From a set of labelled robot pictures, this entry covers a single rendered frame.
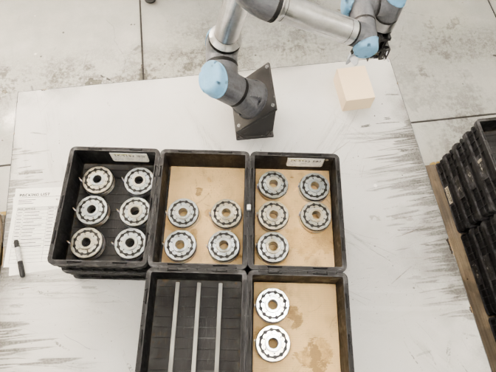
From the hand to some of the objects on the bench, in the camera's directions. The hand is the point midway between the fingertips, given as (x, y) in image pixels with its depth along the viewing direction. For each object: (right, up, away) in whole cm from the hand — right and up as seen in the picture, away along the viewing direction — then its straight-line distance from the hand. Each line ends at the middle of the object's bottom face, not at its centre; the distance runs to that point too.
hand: (364, 60), depth 164 cm
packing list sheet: (-120, -62, -7) cm, 135 cm away
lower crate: (-89, -62, -6) cm, 109 cm away
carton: (0, -8, +19) cm, 21 cm away
